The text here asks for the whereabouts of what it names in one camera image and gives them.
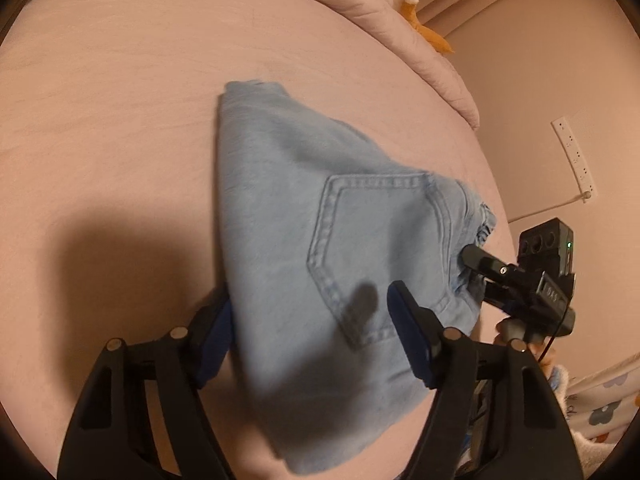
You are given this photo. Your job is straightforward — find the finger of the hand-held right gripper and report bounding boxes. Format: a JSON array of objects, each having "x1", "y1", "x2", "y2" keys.
[{"x1": 460, "y1": 244, "x2": 506, "y2": 281}]

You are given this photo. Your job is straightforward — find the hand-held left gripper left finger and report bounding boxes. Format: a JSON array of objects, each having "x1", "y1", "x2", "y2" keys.
[{"x1": 56, "y1": 287, "x2": 236, "y2": 480}]

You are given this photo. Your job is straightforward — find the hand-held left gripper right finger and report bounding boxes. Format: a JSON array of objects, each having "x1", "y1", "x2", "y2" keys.
[{"x1": 387, "y1": 280, "x2": 585, "y2": 480}]

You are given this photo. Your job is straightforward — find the light blue denim pants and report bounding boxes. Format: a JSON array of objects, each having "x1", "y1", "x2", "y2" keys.
[{"x1": 216, "y1": 79, "x2": 498, "y2": 477}]

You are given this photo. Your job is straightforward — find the person's right hand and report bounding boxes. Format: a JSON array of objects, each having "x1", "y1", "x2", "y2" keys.
[{"x1": 494, "y1": 320, "x2": 553, "y2": 366}]

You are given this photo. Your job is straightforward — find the white power strip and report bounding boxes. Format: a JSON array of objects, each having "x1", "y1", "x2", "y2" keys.
[{"x1": 551, "y1": 116, "x2": 597, "y2": 203}]

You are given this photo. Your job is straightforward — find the pink duvet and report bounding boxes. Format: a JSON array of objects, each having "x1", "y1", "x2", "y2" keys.
[{"x1": 300, "y1": 0, "x2": 481, "y2": 128}]

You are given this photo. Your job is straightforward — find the white power cable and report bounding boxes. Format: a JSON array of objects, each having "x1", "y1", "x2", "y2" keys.
[{"x1": 507, "y1": 191, "x2": 590, "y2": 223}]

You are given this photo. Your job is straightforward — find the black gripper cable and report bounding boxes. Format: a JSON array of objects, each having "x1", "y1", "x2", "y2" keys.
[{"x1": 537, "y1": 305, "x2": 569, "y2": 362}]

